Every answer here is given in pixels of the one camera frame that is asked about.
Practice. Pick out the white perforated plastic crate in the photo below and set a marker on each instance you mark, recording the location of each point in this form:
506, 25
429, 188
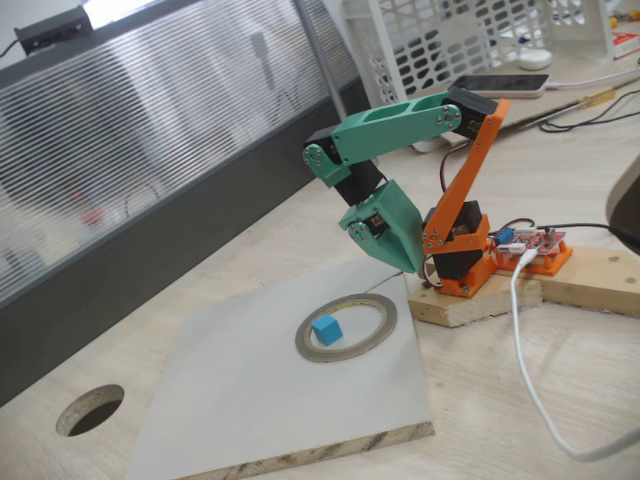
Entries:
430, 30

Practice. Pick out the smartphone with pink case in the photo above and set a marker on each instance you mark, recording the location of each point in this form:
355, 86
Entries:
505, 85

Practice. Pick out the white earbuds case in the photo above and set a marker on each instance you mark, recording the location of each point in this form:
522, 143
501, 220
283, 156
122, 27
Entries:
534, 60

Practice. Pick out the white chipboard panel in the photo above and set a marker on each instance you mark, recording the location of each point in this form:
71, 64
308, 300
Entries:
250, 400

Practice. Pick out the blue cube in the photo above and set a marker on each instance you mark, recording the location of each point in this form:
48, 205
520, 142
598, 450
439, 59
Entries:
326, 331

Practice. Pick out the grey ribbed desk divider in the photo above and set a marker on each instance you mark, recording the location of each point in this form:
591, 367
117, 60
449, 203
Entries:
150, 125

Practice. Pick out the black box on divider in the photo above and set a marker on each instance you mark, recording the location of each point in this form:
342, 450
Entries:
55, 27

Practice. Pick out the brown cardboard sheet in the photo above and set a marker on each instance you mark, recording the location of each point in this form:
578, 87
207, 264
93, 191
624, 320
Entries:
530, 110

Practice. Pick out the red and white box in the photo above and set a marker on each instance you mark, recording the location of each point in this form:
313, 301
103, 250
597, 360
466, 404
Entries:
627, 45

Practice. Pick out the grey rounded object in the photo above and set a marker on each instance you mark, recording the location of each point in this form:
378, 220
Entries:
627, 205

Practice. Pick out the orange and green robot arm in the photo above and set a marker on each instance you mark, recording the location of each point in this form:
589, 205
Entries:
390, 125

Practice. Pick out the red controller circuit board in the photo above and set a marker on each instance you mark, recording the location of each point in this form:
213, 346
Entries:
540, 240

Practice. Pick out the wooden base block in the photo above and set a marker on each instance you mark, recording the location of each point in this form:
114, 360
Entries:
475, 307

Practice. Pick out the orange board holder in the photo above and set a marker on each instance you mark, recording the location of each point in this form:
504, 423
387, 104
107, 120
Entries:
555, 265

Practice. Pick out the long wooden plank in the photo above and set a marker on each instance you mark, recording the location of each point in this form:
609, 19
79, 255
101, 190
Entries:
600, 280

